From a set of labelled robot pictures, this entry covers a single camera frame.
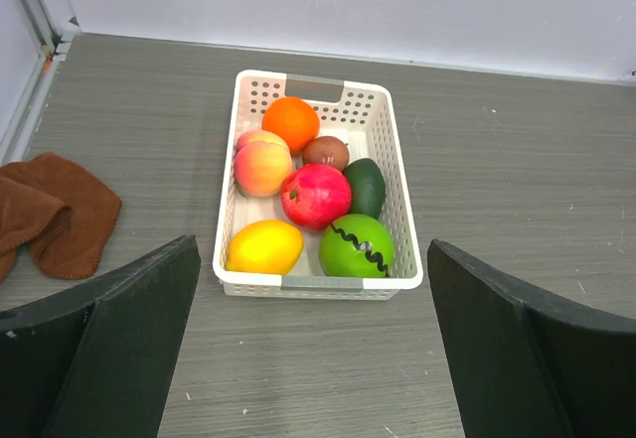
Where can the orange fruit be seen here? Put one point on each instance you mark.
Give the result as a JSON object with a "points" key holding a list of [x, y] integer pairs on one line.
{"points": [[293, 120]]}

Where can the peach fruit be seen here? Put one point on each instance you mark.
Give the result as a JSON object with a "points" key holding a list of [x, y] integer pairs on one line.
{"points": [[262, 163]]}

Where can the aluminium frame post left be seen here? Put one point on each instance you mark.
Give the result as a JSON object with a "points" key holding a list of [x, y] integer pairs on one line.
{"points": [[31, 51]]}

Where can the dark green avocado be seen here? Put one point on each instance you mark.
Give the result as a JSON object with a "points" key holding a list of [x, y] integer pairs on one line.
{"points": [[368, 187]]}

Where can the brown cloth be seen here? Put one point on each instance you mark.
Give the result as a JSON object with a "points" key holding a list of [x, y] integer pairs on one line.
{"points": [[58, 210]]}

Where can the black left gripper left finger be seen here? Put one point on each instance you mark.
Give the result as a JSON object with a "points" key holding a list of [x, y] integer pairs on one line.
{"points": [[97, 359]]}

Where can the red apple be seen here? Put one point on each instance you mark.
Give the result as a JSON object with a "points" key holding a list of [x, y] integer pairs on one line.
{"points": [[315, 195]]}

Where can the yellow lemon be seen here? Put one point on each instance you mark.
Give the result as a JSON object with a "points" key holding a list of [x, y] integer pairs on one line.
{"points": [[269, 246]]}

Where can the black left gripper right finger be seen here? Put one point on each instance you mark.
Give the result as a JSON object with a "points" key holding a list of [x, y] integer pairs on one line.
{"points": [[526, 362]]}

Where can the brown kiwi fruit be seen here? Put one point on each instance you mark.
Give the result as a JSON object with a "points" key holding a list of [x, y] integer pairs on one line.
{"points": [[327, 150]]}

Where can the green striped ball fruit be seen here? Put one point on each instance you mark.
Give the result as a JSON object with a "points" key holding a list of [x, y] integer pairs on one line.
{"points": [[356, 245]]}

